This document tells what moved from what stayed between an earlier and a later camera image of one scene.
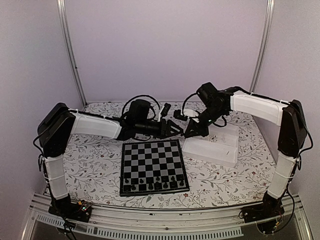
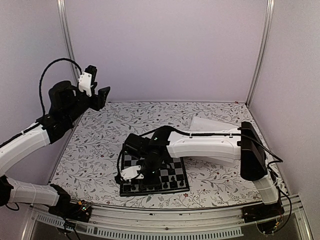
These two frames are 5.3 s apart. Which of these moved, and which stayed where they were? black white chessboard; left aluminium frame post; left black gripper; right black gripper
Moved: left black gripper; right black gripper
Stayed: left aluminium frame post; black white chessboard
